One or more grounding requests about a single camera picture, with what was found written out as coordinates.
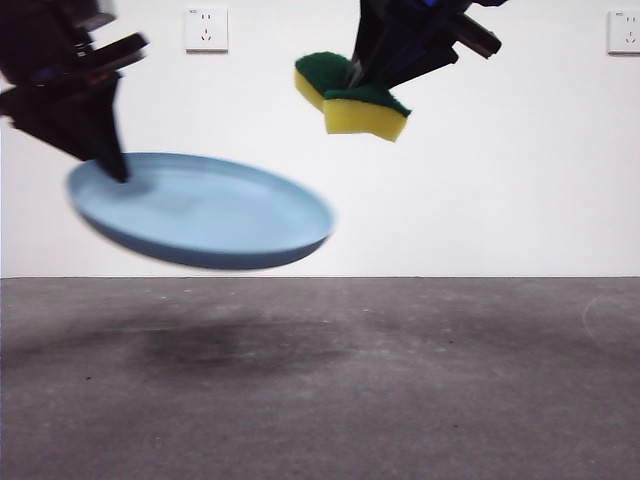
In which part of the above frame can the yellow sponge with green scourer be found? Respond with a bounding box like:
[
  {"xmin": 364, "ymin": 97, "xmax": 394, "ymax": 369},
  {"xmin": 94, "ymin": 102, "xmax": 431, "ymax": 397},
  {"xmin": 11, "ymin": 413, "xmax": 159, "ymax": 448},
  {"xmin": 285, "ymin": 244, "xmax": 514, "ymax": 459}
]
[{"xmin": 293, "ymin": 51, "xmax": 414, "ymax": 144}]

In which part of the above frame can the light blue round plate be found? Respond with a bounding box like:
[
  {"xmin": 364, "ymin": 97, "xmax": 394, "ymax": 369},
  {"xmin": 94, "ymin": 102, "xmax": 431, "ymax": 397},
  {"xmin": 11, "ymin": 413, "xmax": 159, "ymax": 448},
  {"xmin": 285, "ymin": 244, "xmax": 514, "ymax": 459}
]
[{"xmin": 66, "ymin": 152, "xmax": 336, "ymax": 272}]

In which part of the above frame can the white wall socket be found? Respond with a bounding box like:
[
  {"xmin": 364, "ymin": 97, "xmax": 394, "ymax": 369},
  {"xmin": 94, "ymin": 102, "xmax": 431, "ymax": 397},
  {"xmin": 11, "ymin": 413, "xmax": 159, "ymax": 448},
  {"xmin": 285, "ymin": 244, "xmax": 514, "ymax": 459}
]
[
  {"xmin": 184, "ymin": 5, "xmax": 229, "ymax": 53},
  {"xmin": 607, "ymin": 9, "xmax": 640, "ymax": 55}
]

